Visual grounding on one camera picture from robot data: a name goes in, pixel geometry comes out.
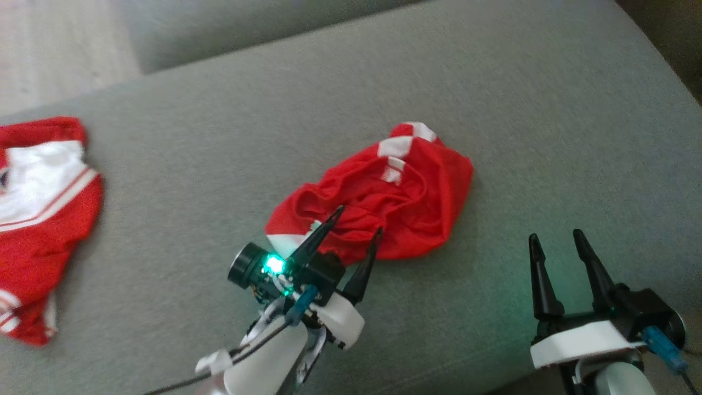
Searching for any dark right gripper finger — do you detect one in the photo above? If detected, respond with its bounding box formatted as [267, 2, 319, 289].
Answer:
[573, 229, 621, 316]
[528, 234, 565, 321]

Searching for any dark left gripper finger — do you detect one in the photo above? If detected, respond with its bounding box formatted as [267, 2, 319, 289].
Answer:
[288, 205, 346, 269]
[343, 228, 383, 306]

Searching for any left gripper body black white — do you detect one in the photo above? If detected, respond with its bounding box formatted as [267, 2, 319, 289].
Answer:
[285, 251, 366, 350]

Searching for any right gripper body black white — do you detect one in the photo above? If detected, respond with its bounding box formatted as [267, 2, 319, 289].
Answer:
[530, 307, 643, 370]

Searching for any red and white sports garment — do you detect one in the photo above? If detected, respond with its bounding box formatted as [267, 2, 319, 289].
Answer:
[0, 116, 105, 346]
[265, 122, 474, 261]

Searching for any large grey sofa seat cushion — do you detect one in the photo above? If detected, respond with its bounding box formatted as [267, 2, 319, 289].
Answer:
[0, 0, 702, 395]

